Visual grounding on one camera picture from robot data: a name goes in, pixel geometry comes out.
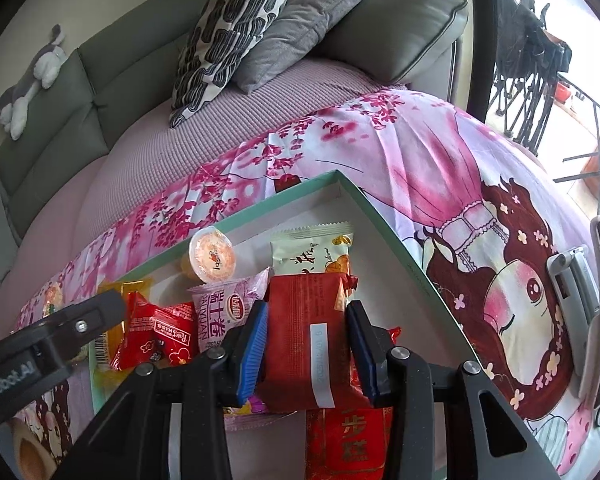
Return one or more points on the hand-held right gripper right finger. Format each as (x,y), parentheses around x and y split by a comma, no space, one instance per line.
(364,355)

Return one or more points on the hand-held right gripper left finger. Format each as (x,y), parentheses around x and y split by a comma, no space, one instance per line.
(254,355)

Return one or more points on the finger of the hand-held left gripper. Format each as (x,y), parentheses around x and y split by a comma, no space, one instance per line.
(92,317)

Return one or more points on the dark red snack packet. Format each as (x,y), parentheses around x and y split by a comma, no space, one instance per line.
(295,340)

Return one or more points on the shiny red snack packet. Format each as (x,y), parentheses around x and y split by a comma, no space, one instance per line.
(175,332)
(137,332)

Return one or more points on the pink cake roll packet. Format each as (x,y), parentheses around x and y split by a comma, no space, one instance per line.
(225,310)

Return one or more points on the yellow snack packet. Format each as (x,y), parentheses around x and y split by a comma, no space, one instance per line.
(137,287)

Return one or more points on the pale purple snack packet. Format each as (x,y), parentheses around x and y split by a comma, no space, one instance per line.
(260,417)

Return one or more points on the red packet with gold print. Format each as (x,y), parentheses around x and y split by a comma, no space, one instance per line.
(350,440)

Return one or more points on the teal rimmed cardboard box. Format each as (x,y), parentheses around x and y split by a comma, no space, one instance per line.
(380,270)

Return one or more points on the orange jelly cup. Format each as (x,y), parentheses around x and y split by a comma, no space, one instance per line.
(212,257)

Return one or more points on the cream snack packet orange print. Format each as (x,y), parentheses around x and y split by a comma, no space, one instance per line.
(305,255)

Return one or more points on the orange red snack packet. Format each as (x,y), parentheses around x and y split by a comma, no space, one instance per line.
(347,287)

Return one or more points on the pink sofa cover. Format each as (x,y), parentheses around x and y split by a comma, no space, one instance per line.
(180,160)

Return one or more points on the printed blanket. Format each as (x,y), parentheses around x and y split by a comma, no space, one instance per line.
(430,150)

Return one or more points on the grey and white plush toy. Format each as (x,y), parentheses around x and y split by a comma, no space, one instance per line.
(30,75)

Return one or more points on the grey sofa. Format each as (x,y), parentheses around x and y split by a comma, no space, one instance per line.
(130,60)

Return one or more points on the black and white patterned pillow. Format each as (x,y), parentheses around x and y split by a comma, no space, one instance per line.
(230,25)

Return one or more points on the black balcony railing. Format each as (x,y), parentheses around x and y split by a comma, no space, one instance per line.
(595,125)

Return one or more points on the small red pot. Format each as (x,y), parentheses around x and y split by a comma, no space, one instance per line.
(561,92)

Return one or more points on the grey pillow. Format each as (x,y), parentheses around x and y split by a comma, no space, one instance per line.
(300,25)

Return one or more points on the folded black chairs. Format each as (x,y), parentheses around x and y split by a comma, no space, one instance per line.
(525,60)

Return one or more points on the dark door frame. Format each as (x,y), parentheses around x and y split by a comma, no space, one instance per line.
(482,35)

